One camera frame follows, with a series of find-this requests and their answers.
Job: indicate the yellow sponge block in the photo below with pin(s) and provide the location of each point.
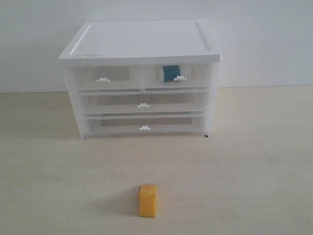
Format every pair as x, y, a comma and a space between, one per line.
147, 201

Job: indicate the middle wide clear drawer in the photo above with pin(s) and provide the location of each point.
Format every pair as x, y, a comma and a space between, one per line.
138, 103

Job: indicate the bottom wide clear drawer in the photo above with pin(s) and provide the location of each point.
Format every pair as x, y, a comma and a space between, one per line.
147, 125

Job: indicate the teal bottle white cap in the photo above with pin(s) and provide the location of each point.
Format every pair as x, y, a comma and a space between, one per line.
174, 73

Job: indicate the white plastic drawer cabinet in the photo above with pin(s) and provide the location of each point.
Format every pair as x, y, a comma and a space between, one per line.
139, 44

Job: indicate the wide clear drawer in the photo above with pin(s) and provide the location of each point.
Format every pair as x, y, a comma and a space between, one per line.
138, 103
147, 125

